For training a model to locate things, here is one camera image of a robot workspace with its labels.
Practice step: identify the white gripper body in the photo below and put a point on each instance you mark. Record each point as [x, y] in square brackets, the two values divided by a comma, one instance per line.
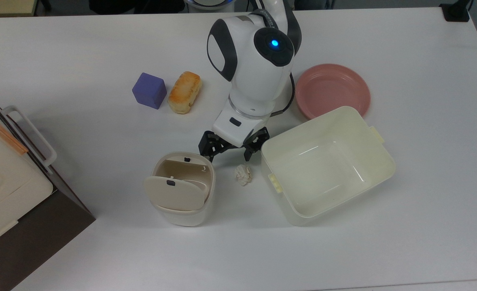
[238, 127]

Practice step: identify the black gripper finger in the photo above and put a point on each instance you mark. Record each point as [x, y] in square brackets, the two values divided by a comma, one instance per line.
[256, 143]
[212, 145]

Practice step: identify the white paper ball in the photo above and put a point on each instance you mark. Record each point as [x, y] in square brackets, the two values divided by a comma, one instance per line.
[243, 174]

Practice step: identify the white plastic storage box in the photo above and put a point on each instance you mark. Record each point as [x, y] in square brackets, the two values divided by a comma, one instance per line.
[323, 178]

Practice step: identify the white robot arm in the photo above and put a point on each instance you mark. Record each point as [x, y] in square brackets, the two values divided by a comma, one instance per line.
[254, 72]

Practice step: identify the beige trash can with lid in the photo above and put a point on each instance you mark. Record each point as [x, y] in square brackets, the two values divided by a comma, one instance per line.
[177, 194]

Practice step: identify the toasted bread loaf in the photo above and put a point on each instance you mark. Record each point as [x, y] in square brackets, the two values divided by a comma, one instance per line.
[185, 93]

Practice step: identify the purple cube block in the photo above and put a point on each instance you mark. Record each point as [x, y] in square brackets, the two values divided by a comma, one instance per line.
[149, 91]

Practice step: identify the pink plastic plate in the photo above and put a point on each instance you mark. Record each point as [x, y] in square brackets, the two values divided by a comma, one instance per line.
[331, 89]

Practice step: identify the dark brown crate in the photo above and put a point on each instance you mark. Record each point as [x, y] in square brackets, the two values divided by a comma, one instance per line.
[32, 242]

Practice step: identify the black table clamp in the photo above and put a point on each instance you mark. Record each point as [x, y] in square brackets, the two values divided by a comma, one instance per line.
[456, 11]

